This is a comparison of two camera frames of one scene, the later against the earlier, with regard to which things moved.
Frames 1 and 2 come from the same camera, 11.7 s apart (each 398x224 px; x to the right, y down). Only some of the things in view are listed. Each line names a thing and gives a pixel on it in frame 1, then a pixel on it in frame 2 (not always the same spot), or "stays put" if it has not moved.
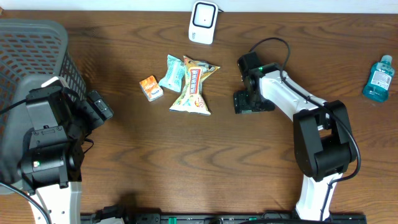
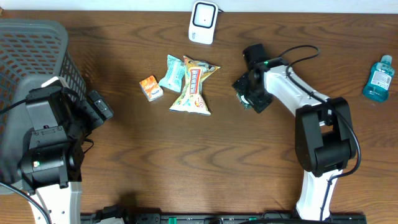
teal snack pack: [173, 78] stays put
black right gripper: [239, 104] to [261, 101]
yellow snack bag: [192, 100] stays put
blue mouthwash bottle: [380, 79] stays put
